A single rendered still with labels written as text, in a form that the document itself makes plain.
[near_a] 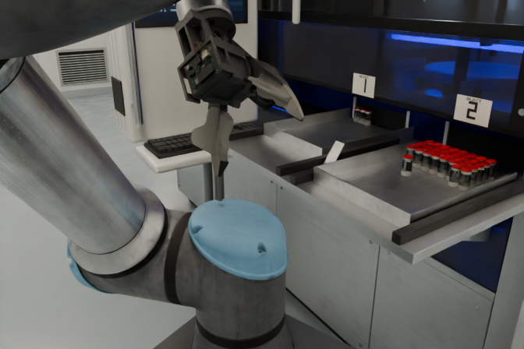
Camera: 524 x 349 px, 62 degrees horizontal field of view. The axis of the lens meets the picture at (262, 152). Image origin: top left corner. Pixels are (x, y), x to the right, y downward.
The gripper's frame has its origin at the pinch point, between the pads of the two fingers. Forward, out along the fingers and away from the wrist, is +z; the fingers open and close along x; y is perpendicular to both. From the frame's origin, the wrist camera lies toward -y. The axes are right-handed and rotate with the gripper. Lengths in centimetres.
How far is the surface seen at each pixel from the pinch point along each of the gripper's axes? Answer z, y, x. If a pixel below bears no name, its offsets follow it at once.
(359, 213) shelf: 5.8, -33.0, -6.4
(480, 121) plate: -7, -63, 16
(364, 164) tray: -8, -52, -9
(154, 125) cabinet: -53, -45, -68
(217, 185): -40, -84, -85
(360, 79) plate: -36, -70, -7
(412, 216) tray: 10.3, -32.1, 3.1
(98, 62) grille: -356, -238, -360
